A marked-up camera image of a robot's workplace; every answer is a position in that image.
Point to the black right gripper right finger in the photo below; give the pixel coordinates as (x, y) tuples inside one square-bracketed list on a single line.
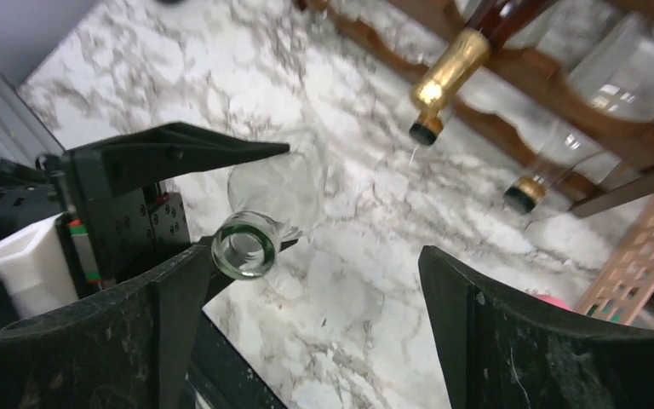
[(499, 347)]

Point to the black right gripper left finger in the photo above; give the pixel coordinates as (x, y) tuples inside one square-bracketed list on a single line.
[(125, 347)]

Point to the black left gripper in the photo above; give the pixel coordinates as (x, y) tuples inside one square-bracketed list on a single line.
[(120, 219)]

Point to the clear glass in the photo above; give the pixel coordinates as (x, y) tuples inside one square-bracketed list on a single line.
[(279, 198)]

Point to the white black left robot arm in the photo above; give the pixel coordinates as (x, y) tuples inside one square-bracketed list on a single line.
[(27, 195)]

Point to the pink capped small bottle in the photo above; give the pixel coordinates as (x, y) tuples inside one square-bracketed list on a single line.
[(553, 301)]

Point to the brown wooden wine rack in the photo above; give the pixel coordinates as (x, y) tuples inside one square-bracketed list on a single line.
[(536, 76)]

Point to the dark bottle gold foil neck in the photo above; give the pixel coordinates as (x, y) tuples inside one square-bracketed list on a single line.
[(490, 26)]

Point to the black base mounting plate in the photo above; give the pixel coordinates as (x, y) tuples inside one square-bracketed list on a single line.
[(218, 376)]

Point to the orange plastic file organizer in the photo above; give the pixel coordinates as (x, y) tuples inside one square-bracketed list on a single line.
[(626, 284)]

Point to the aluminium frame rail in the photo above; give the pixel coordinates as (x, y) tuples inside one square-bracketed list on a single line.
[(23, 137)]

